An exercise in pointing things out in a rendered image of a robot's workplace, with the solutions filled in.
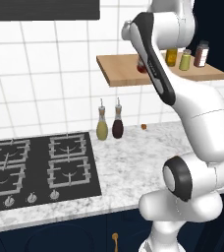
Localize dark vinegar bottle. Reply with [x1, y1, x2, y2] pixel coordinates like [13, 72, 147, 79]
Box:
[112, 96, 125, 140]

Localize yellow oil bottle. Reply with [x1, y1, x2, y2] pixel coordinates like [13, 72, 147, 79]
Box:
[95, 97, 109, 142]

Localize yellow condiment jar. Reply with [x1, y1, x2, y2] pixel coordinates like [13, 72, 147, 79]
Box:
[165, 47, 179, 68]

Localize green shaker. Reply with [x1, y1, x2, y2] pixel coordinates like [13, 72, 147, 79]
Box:
[178, 48, 193, 72]

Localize brown condiment bottle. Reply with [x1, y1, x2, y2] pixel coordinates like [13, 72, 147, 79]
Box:
[194, 39, 210, 68]

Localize dark blue tall cabinet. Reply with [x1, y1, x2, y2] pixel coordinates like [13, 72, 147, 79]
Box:
[187, 0, 224, 116]

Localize wooden shelf board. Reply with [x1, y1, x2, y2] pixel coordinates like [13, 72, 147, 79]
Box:
[95, 51, 224, 88]

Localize red jar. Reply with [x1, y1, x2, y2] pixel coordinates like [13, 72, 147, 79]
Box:
[136, 55, 148, 74]

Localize black gas hob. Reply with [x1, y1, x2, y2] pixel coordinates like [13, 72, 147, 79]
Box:
[0, 131, 103, 214]

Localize dark blue base cabinets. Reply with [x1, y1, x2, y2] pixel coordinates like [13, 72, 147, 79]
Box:
[0, 208, 224, 252]

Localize black range hood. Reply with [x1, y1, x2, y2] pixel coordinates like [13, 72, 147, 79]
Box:
[0, 0, 101, 22]

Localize brass cabinet handle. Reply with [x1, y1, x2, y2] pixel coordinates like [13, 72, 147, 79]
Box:
[111, 232, 120, 252]

